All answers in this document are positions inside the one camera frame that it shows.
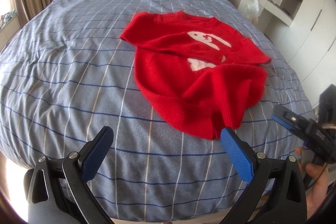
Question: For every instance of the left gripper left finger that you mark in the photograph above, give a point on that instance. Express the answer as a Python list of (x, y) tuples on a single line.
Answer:
[(57, 190)]

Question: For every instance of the person right hand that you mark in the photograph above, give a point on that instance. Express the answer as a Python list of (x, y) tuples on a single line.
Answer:
[(318, 192)]

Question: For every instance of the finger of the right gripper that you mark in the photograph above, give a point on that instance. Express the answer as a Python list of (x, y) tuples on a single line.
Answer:
[(282, 112), (293, 127)]

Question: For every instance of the window sill clutter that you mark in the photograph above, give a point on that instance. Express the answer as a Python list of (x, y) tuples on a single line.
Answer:
[(7, 17)]

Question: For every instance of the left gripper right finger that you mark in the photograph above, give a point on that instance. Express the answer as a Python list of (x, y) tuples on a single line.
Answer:
[(274, 192)]

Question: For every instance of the white plastic bag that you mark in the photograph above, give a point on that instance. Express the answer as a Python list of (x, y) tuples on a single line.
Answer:
[(251, 12)]

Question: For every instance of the red knit sweater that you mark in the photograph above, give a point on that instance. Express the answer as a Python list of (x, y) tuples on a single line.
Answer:
[(199, 74)]

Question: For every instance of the white desk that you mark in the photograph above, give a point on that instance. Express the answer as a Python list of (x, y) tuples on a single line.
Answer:
[(283, 13)]

